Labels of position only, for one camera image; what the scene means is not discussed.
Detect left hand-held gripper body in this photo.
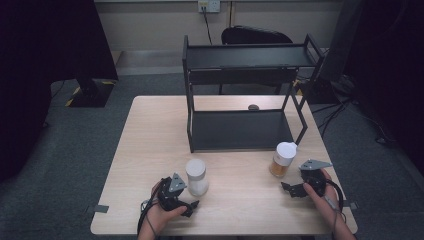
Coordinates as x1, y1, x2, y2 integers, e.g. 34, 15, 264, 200
156, 172, 193, 212

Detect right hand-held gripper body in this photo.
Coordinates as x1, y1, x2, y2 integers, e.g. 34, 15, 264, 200
298, 158, 334, 198

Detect white powder jar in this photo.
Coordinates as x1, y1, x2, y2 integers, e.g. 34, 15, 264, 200
185, 158, 210, 197

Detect orange spice jar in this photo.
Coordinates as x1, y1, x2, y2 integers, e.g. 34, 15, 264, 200
269, 141, 298, 178

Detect black two-tier shelf rack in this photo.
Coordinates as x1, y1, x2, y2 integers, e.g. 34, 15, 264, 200
181, 33, 326, 154

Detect person's left hand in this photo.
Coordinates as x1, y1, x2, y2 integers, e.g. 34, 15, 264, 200
145, 181, 189, 232

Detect person's right hand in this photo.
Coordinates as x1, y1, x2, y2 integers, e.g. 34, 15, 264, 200
302, 169, 345, 228

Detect black stand base yellow tape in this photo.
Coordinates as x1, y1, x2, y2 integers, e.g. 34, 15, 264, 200
64, 77, 117, 109

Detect dark monitor on stand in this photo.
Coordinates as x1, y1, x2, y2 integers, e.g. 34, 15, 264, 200
299, 0, 366, 105

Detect black curtain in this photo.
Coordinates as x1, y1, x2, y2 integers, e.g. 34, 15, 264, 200
344, 0, 424, 176
0, 0, 120, 184

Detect black chair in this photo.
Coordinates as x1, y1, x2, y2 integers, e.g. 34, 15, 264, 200
218, 25, 295, 96

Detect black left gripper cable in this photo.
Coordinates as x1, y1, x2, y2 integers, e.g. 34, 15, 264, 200
136, 196, 162, 236

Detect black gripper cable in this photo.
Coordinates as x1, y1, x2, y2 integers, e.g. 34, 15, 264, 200
324, 179, 347, 234
136, 196, 162, 236

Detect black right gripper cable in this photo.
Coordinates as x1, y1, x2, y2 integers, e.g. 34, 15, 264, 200
324, 179, 347, 234

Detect black floor cables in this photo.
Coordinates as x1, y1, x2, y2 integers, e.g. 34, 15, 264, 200
311, 95, 398, 146

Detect black wall power cable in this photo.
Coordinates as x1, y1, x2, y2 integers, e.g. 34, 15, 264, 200
201, 5, 214, 46

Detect white wall outlet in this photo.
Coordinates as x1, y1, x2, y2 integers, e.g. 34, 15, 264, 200
197, 0, 222, 14

